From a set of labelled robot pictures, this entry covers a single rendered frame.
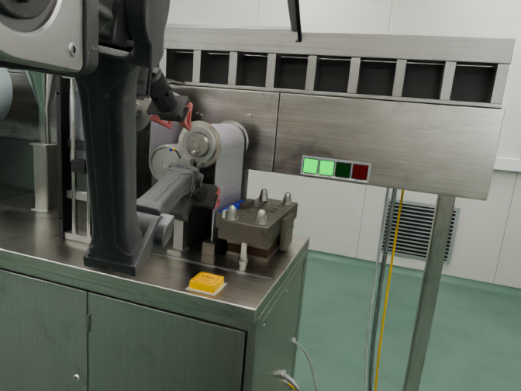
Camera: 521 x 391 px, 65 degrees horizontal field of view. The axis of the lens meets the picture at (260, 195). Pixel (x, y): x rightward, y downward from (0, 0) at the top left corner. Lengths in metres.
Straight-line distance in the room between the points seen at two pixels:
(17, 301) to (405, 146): 1.37
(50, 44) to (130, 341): 1.10
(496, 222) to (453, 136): 2.55
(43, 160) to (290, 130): 0.96
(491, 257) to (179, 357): 3.27
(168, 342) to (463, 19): 3.40
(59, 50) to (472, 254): 3.92
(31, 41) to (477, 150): 1.40
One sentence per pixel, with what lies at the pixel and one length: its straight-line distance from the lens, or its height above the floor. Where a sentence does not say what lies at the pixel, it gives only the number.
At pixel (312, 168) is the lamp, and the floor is 1.18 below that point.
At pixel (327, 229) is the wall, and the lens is 4.00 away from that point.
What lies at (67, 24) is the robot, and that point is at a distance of 0.28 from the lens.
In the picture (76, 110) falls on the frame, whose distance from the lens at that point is 1.44.
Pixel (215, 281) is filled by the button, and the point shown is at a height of 0.92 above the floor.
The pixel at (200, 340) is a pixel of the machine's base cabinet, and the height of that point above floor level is 0.76.
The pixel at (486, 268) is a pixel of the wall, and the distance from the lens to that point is 4.11.
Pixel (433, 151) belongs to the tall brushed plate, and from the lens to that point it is 1.50.
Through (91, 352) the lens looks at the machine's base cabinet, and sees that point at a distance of 1.40.
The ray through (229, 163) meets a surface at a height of 1.19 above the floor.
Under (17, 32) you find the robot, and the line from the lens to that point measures 0.24.
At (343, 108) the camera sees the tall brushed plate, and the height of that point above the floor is 1.40.
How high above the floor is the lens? 1.38
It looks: 12 degrees down
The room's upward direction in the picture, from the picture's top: 5 degrees clockwise
